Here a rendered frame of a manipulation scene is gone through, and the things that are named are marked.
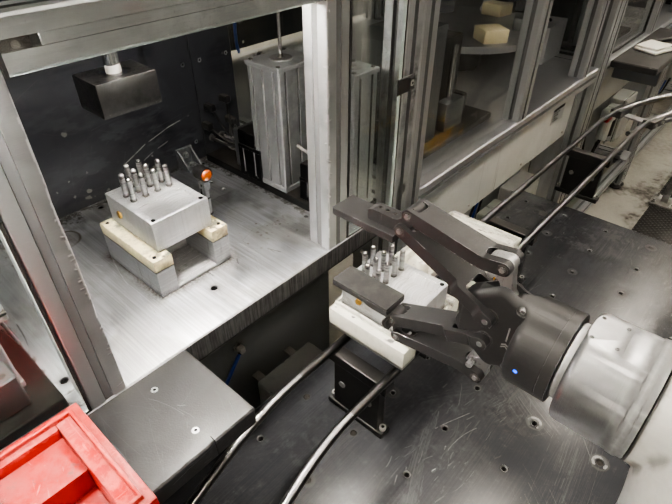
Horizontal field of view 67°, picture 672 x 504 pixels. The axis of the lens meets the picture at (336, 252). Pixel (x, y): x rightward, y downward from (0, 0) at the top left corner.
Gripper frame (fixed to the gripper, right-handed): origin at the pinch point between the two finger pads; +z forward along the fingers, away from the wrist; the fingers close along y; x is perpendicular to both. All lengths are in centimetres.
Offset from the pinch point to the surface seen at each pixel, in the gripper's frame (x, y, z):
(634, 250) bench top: -89, -44, -13
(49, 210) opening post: 19.0, 4.7, 21.5
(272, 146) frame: -24.8, -11.2, 40.9
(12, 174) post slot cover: 20.7, 9.1, 21.5
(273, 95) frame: -24.8, -1.5, 39.6
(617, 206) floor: -233, -112, 16
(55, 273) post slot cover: 20.7, -1.8, 21.5
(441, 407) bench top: -20.7, -44.4, -2.4
